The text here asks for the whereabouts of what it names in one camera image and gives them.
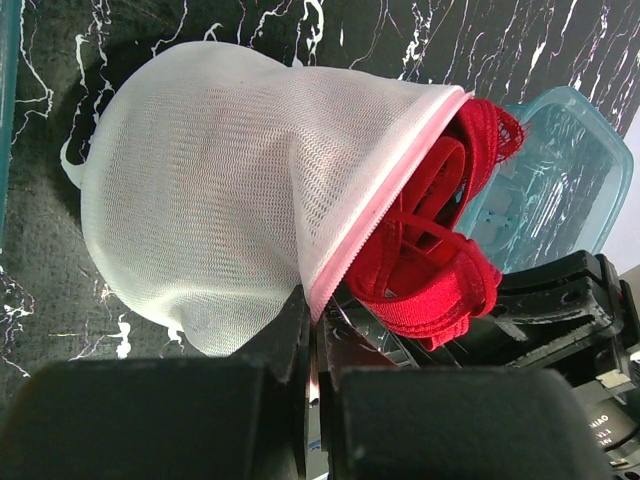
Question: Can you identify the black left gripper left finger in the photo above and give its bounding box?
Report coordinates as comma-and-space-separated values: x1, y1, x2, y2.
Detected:
1, 288, 310, 479

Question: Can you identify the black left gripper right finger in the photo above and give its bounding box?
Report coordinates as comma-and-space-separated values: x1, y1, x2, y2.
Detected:
317, 303, 612, 479

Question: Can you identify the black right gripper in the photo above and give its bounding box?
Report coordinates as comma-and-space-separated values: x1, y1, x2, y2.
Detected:
434, 251, 639, 450

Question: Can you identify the red bra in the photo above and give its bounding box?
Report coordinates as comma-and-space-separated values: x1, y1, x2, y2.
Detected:
345, 99, 525, 351

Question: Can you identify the right teal plastic bin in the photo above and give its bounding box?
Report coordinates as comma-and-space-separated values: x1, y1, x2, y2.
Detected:
456, 87, 634, 273

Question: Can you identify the teal plastic bin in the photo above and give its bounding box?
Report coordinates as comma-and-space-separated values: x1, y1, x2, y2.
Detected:
456, 87, 634, 273
0, 0, 21, 232

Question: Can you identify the left teal plastic bin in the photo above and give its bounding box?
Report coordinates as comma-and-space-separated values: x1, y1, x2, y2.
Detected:
0, 0, 21, 232

